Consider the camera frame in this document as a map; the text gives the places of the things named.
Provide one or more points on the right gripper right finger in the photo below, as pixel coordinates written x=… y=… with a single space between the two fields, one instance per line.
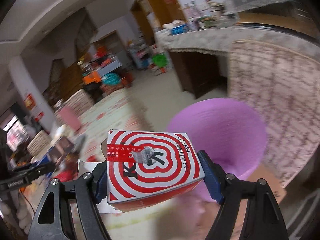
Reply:
x=226 y=189

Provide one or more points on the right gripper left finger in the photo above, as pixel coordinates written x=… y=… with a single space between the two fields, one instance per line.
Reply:
x=53 y=217

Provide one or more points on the red white swirl box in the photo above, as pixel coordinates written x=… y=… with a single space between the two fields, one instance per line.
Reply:
x=147 y=168

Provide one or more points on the cardboard box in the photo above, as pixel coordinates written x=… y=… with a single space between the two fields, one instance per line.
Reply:
x=267 y=179

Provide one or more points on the purple plastic waste basket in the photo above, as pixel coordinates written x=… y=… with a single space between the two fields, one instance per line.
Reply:
x=229 y=131

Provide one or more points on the patterned tablecloth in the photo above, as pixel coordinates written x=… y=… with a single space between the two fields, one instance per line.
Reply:
x=119 y=110

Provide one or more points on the lace-covered sideboard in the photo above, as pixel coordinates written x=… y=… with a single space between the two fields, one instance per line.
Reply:
x=198 y=55

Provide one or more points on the green bag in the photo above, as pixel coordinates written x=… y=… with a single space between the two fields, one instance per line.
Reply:
x=160 y=60

